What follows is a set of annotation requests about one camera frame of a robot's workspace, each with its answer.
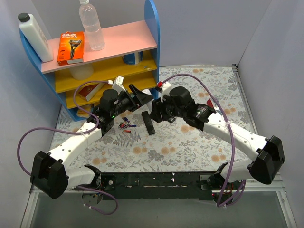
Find small white remote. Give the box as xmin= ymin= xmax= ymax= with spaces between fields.
xmin=238 ymin=122 xmax=246 ymax=128

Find red toothpaste box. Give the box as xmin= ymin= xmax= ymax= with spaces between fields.
xmin=207 ymin=99 xmax=214 ymax=109

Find pile of small batteries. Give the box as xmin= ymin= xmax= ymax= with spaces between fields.
xmin=118 ymin=117 xmax=137 ymax=130

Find short black remote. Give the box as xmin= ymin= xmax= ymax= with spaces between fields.
xmin=142 ymin=111 xmax=155 ymax=135

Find yellow box bottom shelf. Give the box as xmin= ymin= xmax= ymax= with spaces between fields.
xmin=76 ymin=104 xmax=94 ymax=118

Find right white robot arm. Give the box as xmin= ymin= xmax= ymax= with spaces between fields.
xmin=150 ymin=86 xmax=285 ymax=189

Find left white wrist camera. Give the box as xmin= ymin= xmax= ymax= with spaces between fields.
xmin=108 ymin=76 xmax=126 ymax=93

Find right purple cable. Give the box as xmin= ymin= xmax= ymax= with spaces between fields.
xmin=161 ymin=73 xmax=247 ymax=208

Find clear plastic water bottle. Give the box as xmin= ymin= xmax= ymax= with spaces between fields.
xmin=79 ymin=0 xmax=105 ymax=51

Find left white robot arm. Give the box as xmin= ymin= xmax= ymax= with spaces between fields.
xmin=30 ymin=84 xmax=153 ymax=199

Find blue pink yellow shelf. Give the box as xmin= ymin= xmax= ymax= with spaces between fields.
xmin=20 ymin=0 xmax=161 ymax=121

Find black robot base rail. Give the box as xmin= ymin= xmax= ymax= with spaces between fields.
xmin=81 ymin=170 xmax=225 ymax=200

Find red white carton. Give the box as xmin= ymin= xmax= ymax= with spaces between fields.
xmin=78 ymin=83 xmax=105 ymax=101

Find orange razor box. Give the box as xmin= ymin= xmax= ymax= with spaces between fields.
xmin=57 ymin=32 xmax=85 ymax=66

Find slim black remote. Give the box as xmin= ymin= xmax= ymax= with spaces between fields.
xmin=167 ymin=117 xmax=176 ymax=124

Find white jar on shelf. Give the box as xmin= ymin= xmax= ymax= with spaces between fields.
xmin=69 ymin=64 xmax=94 ymax=80

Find blue white can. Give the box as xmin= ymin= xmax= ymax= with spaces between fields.
xmin=122 ymin=51 xmax=143 ymax=65

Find white bottle black cap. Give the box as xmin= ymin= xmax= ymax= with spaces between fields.
xmin=18 ymin=13 xmax=54 ymax=62

